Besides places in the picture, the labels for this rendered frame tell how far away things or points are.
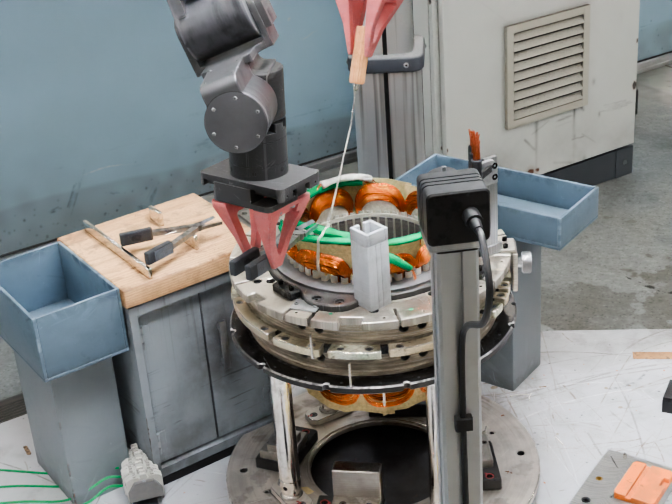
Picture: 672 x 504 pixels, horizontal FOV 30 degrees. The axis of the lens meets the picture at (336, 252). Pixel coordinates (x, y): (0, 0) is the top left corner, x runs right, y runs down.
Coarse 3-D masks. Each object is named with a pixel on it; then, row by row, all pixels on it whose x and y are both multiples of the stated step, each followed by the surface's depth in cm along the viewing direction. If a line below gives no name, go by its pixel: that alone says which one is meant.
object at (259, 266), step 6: (258, 258) 124; (264, 258) 124; (252, 264) 123; (258, 264) 123; (264, 264) 124; (246, 270) 122; (252, 270) 122; (258, 270) 123; (264, 270) 124; (246, 276) 123; (252, 276) 123; (258, 276) 123
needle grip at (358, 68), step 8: (360, 32) 131; (360, 40) 131; (360, 48) 131; (352, 56) 132; (360, 56) 131; (352, 64) 132; (360, 64) 131; (352, 72) 132; (360, 72) 131; (352, 80) 132; (360, 80) 132
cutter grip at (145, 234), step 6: (144, 228) 152; (150, 228) 152; (120, 234) 151; (126, 234) 151; (132, 234) 152; (138, 234) 152; (144, 234) 152; (150, 234) 152; (120, 240) 151; (126, 240) 152; (132, 240) 152; (138, 240) 152; (144, 240) 152; (150, 240) 153
